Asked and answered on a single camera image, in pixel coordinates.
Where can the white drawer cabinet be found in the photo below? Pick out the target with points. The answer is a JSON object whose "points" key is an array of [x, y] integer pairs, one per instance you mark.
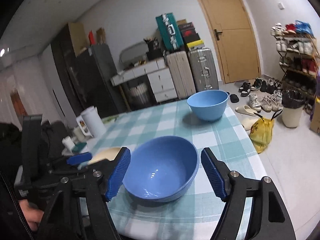
{"points": [[159, 77]]}

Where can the shoe rack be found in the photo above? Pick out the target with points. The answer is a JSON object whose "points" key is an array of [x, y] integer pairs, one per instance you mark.
{"points": [[296, 46]]}

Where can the stack of shoe boxes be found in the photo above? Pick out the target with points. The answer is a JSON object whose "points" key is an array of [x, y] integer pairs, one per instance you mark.
{"points": [[190, 36]]}

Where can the beige suitcase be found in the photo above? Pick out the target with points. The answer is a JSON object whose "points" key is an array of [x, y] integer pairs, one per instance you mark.
{"points": [[181, 74]]}

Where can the wooden door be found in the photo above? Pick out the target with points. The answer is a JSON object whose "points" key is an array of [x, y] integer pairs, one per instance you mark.
{"points": [[234, 40]]}

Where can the yellow plastic bag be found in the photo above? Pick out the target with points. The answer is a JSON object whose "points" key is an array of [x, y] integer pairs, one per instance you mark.
{"points": [[262, 131]]}

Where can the person's left hand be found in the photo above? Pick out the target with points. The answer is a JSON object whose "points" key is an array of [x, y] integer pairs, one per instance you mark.
{"points": [[32, 215]]}

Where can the white trash bin black bag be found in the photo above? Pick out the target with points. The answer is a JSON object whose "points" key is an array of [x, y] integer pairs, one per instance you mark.
{"points": [[292, 102]]}

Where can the woven laundry basket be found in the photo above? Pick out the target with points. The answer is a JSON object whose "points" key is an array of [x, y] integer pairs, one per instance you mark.
{"points": [[139, 94]]}

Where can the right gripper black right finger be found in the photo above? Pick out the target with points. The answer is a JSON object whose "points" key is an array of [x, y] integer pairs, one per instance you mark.
{"points": [[269, 218]]}

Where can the blue bowl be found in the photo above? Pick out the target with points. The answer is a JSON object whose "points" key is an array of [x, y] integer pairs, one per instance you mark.
{"points": [[208, 105], [162, 169]]}

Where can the cream plate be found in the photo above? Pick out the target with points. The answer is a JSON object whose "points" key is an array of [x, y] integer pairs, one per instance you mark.
{"points": [[109, 154]]}

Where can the silver grey suitcase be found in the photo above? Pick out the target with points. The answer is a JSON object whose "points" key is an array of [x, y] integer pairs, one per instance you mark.
{"points": [[203, 69]]}

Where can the teal lidded white box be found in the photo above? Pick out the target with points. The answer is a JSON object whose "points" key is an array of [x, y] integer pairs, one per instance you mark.
{"points": [[77, 148]]}

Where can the black refrigerator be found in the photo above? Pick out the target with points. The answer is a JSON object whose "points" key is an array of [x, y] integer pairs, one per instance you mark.
{"points": [[94, 69]]}

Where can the white electric kettle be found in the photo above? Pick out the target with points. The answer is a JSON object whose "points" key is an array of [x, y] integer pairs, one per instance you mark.
{"points": [[90, 123]]}

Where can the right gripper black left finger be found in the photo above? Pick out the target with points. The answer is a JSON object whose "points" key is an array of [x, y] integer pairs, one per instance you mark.
{"points": [[78, 208]]}

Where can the teal white checkered tablecloth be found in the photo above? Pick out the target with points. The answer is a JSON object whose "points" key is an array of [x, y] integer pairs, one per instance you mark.
{"points": [[196, 214]]}

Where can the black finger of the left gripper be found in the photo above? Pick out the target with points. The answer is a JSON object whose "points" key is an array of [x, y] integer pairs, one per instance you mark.
{"points": [[98, 170], [79, 158]]}

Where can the small white cup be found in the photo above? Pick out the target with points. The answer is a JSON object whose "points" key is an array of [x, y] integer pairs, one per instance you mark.
{"points": [[68, 143]]}

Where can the teal suitcase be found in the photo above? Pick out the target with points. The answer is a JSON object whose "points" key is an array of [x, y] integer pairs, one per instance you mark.
{"points": [[169, 32]]}

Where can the cardboard box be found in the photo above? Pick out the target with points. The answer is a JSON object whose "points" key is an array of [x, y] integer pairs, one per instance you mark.
{"points": [[315, 122]]}

